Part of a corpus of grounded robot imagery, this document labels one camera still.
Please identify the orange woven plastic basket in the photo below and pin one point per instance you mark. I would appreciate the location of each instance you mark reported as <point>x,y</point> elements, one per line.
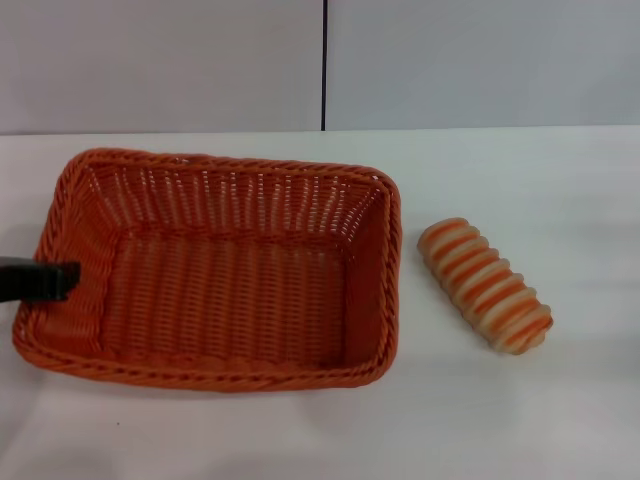
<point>225,290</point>

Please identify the black wall panel seam strip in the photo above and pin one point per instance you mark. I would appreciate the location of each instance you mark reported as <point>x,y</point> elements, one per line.
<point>324,65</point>

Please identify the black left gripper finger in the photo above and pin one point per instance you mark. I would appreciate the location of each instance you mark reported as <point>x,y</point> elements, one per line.
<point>40,279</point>

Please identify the striped ridged bread loaf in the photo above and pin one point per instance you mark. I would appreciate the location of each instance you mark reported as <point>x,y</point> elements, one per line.
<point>482,285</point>

